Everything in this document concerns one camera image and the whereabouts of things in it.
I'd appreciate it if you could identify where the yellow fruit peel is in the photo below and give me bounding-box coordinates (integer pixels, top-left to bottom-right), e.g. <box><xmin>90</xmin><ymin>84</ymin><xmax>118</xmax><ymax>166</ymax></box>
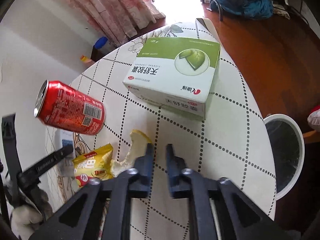
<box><xmin>111</xmin><ymin>129</ymin><xmax>152</xmax><ymax>178</ymax></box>

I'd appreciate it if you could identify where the pink floral curtain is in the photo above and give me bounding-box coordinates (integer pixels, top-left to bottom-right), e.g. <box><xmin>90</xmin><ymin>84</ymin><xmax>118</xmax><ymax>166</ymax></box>
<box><xmin>65</xmin><ymin>0</ymin><xmax>165</xmax><ymax>47</ymax></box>

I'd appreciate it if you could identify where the green white medicine box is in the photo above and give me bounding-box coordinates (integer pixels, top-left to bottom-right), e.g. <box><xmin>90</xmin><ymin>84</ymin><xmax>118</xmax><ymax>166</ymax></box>
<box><xmin>123</xmin><ymin>37</ymin><xmax>221</xmax><ymax>119</ymax></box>

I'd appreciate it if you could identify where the pink cushion corner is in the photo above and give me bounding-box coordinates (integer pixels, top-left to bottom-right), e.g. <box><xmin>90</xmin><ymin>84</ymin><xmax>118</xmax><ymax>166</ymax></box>
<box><xmin>307</xmin><ymin>106</ymin><xmax>320</xmax><ymax>132</ymax></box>

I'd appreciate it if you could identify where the floral patterned tablecloth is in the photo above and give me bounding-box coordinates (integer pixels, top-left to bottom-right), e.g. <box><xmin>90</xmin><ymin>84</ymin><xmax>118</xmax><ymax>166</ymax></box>
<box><xmin>46</xmin><ymin>17</ymin><xmax>277</xmax><ymax>240</ymax></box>

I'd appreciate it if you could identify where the red soda can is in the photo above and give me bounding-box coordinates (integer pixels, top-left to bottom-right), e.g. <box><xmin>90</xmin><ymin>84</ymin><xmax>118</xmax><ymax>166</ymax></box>
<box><xmin>34</xmin><ymin>80</ymin><xmax>106</xmax><ymax>135</ymax></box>

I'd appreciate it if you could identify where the blue capped bottle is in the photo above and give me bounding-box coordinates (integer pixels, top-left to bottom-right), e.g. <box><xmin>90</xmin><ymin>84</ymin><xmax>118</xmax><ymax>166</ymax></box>
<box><xmin>91</xmin><ymin>37</ymin><xmax>109</xmax><ymax>62</ymax></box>

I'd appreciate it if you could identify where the white round trash bin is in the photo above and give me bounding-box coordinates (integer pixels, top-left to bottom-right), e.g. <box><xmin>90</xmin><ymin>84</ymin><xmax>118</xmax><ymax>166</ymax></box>
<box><xmin>264</xmin><ymin>114</ymin><xmax>305</xmax><ymax>200</ymax></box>

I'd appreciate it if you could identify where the yellow panda snack bag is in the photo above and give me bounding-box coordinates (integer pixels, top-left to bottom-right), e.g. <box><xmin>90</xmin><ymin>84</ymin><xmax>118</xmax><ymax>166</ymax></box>
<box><xmin>72</xmin><ymin>144</ymin><xmax>113</xmax><ymax>188</ymax></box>

